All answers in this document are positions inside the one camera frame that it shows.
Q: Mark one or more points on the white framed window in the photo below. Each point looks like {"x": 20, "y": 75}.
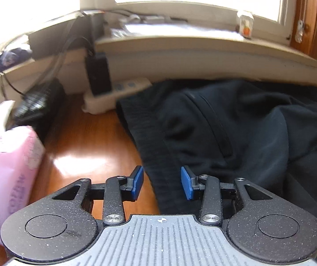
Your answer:
{"x": 175, "y": 8}

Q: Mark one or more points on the blue printed packet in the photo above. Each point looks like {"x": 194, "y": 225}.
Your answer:
{"x": 11, "y": 58}

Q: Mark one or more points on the beige window sill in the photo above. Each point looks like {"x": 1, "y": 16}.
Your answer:
{"x": 202, "y": 44}

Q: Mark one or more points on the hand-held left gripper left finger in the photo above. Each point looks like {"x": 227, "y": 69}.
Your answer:
{"x": 137, "y": 184}

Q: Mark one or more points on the pink tissue pack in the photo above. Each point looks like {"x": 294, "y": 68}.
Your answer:
{"x": 6, "y": 171}

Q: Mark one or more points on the black ribbed object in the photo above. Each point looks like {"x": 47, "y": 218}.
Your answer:
{"x": 36, "y": 108}

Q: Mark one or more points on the black power adapter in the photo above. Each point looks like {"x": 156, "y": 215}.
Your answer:
{"x": 99, "y": 73}

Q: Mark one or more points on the beige power strip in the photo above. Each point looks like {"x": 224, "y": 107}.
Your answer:
{"x": 119, "y": 91}

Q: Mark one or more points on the black pants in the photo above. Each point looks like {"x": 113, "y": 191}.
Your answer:
{"x": 230, "y": 122}

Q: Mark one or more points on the clear plastic bag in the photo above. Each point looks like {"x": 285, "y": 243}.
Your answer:
{"x": 175, "y": 29}

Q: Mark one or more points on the glass jar with orange label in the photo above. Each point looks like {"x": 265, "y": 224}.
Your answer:
{"x": 245, "y": 25}

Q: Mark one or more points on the wooden window frame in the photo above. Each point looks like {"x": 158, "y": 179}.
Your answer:
{"x": 310, "y": 13}

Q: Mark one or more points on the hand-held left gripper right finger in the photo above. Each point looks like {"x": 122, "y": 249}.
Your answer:
{"x": 187, "y": 184}

